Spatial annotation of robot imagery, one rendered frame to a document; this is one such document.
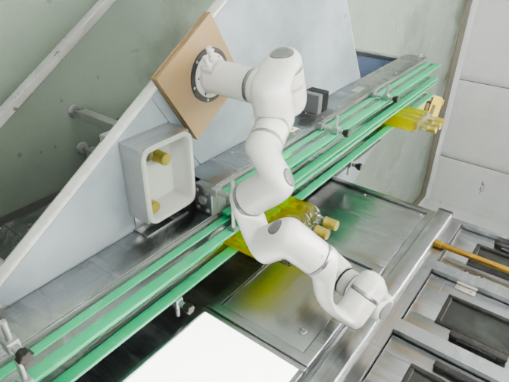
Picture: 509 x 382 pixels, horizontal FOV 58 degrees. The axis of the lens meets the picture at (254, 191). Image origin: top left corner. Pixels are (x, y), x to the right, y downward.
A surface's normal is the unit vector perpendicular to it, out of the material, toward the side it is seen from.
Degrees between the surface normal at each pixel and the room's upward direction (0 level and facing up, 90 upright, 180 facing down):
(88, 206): 0
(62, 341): 90
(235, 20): 0
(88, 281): 90
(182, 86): 1
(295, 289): 91
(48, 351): 90
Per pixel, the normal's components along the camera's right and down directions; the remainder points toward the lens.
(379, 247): 0.00, -0.86
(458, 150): -0.60, 0.41
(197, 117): 0.80, 0.31
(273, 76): -0.07, -0.64
